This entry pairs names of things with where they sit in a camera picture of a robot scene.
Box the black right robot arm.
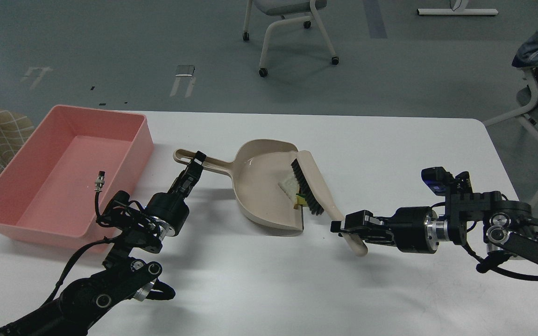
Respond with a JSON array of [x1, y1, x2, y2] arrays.
[[331, 167, 538, 281]]

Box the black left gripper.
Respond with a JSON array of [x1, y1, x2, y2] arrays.
[[144, 151, 206, 237]]

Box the white desk base bar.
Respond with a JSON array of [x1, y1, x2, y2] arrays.
[[417, 8, 499, 16]]

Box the beige plastic dustpan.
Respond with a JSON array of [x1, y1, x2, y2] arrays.
[[174, 139, 305, 237]]

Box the metal floor plate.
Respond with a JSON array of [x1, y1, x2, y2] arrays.
[[175, 64, 196, 77]]

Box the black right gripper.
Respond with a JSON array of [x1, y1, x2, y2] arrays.
[[330, 207, 450, 254]]

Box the yellow sponge piece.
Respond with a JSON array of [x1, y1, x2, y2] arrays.
[[293, 194, 308, 209]]

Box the beige hand brush black bristles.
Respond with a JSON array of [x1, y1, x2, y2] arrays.
[[290, 150, 368, 257]]

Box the white office chair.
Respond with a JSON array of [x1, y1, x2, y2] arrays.
[[243, 0, 340, 77]]

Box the pink plastic bin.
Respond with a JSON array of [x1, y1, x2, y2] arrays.
[[0, 105, 154, 250]]

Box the bread slice piece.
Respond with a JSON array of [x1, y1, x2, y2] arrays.
[[278, 172, 300, 204]]

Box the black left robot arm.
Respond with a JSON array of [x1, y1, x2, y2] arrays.
[[0, 151, 207, 336]]

